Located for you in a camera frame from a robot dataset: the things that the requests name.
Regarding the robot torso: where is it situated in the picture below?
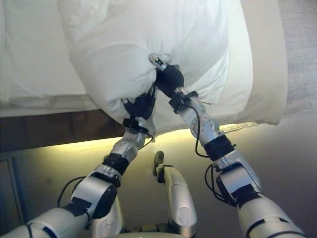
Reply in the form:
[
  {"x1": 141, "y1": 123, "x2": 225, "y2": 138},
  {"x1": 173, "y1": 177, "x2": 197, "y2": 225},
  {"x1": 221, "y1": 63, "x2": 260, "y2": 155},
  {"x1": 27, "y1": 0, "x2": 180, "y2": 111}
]
[{"x1": 121, "y1": 223, "x2": 179, "y2": 238}]

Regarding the silver robot leg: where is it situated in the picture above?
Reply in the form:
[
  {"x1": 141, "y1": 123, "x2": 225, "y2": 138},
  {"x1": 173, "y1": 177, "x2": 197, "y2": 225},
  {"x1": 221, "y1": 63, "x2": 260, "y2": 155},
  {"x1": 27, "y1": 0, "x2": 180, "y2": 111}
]
[
  {"x1": 91, "y1": 195, "x2": 125, "y2": 238},
  {"x1": 153, "y1": 150, "x2": 198, "y2": 238}
]

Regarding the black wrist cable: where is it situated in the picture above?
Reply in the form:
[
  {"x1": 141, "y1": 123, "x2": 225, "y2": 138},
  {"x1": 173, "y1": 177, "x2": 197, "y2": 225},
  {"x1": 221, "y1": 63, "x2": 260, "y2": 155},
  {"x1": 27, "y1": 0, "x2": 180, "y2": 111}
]
[
  {"x1": 190, "y1": 106, "x2": 211, "y2": 159},
  {"x1": 141, "y1": 133, "x2": 155, "y2": 150}
]

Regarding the beige bedspread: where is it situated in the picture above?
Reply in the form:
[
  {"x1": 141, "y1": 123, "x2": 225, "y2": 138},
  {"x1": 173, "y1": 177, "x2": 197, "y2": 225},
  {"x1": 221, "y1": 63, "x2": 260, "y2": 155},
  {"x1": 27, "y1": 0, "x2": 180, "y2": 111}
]
[{"x1": 239, "y1": 0, "x2": 289, "y2": 126}]

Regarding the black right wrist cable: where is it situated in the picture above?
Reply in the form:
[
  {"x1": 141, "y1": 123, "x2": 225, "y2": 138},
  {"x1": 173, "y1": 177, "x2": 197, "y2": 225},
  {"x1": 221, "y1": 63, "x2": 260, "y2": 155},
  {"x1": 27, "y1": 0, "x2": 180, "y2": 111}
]
[{"x1": 190, "y1": 106, "x2": 211, "y2": 159}]

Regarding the mattress with white sheet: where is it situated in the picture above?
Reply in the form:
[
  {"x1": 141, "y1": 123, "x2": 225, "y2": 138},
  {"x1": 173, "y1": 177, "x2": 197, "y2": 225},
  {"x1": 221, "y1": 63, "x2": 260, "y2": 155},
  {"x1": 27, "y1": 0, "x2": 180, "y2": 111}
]
[{"x1": 0, "y1": 0, "x2": 109, "y2": 111}]

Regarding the dark wooden nightstand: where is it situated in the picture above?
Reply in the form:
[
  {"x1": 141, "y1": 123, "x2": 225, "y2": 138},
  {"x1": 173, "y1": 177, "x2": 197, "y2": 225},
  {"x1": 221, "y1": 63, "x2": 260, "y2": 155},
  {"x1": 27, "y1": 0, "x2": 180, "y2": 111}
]
[{"x1": 0, "y1": 157, "x2": 26, "y2": 227}]

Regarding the silver robot right leg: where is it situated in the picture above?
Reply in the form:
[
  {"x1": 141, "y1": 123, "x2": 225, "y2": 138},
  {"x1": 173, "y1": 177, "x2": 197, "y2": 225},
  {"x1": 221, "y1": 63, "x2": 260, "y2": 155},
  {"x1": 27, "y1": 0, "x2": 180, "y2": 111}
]
[{"x1": 153, "y1": 150, "x2": 198, "y2": 238}]

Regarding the silver robot left leg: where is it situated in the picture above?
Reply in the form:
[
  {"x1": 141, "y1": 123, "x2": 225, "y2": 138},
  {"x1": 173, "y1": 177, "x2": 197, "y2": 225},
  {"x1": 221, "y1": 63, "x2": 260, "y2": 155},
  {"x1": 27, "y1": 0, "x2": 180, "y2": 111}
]
[{"x1": 91, "y1": 195, "x2": 125, "y2": 238}]

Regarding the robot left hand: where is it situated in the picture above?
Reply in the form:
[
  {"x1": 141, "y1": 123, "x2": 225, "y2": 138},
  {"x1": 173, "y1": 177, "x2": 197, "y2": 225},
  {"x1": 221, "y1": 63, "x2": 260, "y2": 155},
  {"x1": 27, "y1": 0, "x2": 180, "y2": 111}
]
[{"x1": 122, "y1": 90, "x2": 157, "y2": 122}]

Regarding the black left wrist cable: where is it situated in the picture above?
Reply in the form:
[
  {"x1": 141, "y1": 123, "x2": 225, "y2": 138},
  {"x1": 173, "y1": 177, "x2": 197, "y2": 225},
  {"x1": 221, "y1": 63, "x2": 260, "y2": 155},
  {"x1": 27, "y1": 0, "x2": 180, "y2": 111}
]
[{"x1": 141, "y1": 133, "x2": 155, "y2": 150}]

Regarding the white duvet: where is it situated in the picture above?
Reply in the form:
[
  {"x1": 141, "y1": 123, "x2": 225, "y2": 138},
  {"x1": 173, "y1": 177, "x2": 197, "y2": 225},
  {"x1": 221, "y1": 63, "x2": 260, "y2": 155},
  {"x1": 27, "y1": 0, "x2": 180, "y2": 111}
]
[{"x1": 56, "y1": 0, "x2": 255, "y2": 136}]

